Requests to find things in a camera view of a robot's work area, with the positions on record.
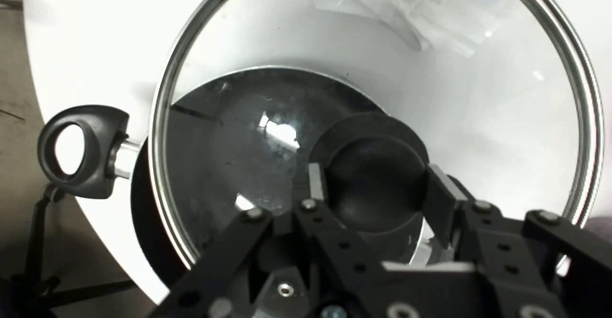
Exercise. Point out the clear plastic bag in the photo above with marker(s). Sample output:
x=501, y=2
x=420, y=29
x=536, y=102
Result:
x=430, y=7

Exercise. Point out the black stand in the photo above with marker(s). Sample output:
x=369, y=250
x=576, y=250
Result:
x=33, y=260

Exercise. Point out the glass pot lid black knob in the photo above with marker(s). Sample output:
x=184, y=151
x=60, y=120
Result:
x=373, y=184

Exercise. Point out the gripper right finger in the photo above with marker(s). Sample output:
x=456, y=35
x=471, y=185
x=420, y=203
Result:
x=502, y=256

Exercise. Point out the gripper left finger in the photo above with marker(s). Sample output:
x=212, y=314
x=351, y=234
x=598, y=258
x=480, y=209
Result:
x=334, y=241

